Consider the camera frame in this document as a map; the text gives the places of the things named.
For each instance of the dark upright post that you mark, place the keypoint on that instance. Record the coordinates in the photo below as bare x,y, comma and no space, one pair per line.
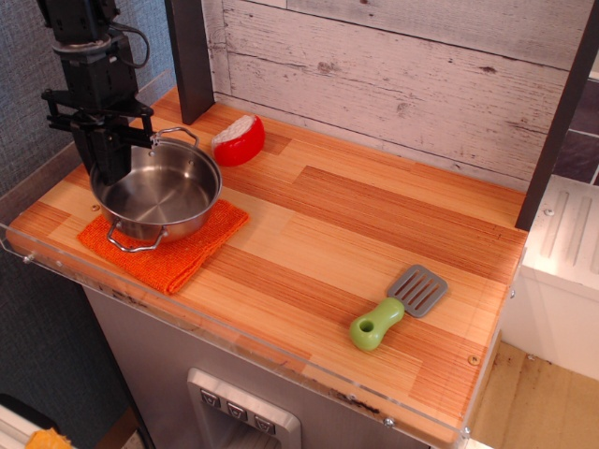
190,52
571,94

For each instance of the silver dispenser panel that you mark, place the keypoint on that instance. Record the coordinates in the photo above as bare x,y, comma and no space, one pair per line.
229,417

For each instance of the stainless steel pot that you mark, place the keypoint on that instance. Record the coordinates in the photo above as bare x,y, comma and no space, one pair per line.
168,194

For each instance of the orange knitted towel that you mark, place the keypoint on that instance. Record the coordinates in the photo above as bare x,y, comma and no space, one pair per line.
172,264

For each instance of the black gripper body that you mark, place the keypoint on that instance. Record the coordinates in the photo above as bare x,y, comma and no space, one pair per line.
101,92

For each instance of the dark left upright post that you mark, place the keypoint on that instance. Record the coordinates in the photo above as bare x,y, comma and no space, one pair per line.
190,52

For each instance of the silver toy fridge cabinet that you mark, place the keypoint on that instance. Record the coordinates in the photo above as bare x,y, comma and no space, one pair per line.
155,356

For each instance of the yellow black object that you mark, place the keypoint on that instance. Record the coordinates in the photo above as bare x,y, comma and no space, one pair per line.
47,439

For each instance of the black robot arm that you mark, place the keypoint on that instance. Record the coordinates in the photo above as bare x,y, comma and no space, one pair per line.
80,22

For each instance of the clear acrylic edge guard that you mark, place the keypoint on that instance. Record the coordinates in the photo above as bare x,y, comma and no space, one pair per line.
333,226

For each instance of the grey spatula green handle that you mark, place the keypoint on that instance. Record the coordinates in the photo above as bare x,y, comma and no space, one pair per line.
414,293

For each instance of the red white cheese wedge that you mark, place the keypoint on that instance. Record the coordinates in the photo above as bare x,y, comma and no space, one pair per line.
240,142

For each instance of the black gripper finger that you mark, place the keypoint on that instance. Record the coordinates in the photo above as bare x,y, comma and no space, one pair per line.
88,142
112,156

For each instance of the white toy sink unit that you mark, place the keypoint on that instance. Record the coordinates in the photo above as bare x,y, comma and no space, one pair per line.
552,308

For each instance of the dark right upright post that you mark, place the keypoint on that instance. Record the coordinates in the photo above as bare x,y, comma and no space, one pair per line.
571,94

